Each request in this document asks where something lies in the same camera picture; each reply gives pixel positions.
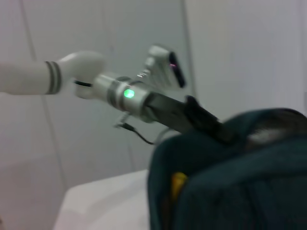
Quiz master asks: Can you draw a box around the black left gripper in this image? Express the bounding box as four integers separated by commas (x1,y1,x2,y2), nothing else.
146,92,240,146

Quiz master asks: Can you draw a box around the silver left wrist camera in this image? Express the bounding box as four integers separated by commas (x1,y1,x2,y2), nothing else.
139,45,187,89

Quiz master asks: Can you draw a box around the yellow banana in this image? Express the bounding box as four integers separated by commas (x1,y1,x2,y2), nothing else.
171,172,188,202

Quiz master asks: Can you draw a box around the dark teal fabric lunch bag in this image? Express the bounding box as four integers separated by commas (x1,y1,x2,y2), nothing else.
147,107,307,230

